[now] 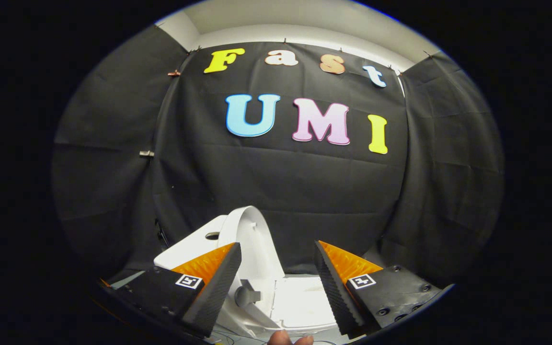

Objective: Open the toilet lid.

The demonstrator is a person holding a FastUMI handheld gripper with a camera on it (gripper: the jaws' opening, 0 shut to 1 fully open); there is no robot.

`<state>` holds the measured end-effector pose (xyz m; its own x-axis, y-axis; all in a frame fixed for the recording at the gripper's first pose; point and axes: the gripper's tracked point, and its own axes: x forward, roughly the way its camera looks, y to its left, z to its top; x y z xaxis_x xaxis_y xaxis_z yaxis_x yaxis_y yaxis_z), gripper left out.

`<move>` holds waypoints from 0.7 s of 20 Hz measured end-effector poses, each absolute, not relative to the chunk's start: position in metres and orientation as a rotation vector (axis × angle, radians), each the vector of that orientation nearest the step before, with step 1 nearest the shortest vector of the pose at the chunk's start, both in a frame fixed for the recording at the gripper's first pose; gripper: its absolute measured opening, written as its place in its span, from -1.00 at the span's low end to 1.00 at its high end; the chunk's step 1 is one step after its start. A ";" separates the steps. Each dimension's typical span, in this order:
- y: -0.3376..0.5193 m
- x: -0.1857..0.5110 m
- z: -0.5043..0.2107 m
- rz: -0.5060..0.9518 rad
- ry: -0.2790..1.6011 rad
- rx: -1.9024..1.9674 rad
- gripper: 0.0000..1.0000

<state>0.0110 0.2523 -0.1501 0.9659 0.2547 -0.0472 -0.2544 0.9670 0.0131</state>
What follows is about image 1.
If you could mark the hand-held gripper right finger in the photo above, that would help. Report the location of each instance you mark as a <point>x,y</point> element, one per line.
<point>336,287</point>

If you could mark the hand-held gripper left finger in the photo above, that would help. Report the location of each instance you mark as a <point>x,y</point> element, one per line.
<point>218,287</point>

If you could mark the white toilet tank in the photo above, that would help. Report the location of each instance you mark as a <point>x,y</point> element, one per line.
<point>189,249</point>

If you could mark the black backdrop cloth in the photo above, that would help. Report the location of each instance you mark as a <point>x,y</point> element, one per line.
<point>304,191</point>

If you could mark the silver clip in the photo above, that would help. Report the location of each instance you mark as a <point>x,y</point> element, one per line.
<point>146,154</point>

